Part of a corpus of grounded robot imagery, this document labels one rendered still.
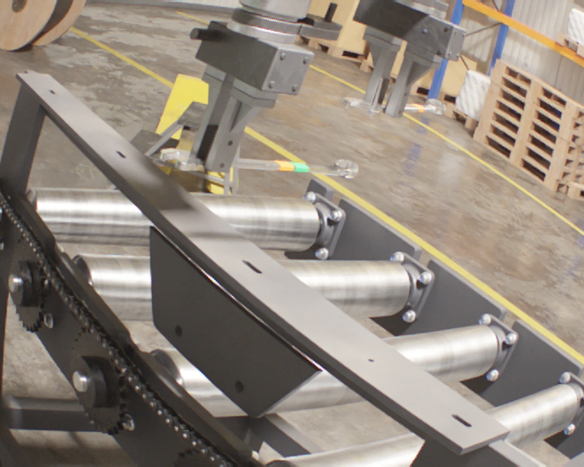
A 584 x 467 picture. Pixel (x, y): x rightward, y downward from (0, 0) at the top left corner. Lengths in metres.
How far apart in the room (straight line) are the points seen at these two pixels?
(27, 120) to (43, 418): 0.80
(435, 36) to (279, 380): 0.43
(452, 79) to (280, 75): 10.65
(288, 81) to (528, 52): 10.81
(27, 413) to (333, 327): 1.25
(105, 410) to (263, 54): 0.61
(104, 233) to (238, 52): 0.99
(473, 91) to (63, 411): 8.69
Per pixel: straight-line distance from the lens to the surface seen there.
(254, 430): 2.57
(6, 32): 7.90
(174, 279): 1.25
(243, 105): 0.99
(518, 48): 11.85
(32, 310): 1.55
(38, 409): 2.15
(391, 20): 1.13
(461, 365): 1.85
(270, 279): 1.08
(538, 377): 1.97
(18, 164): 1.74
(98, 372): 1.31
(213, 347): 1.20
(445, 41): 1.10
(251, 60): 0.97
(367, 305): 2.02
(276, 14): 0.97
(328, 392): 1.58
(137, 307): 1.65
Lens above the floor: 1.55
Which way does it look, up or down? 17 degrees down
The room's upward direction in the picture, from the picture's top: 20 degrees clockwise
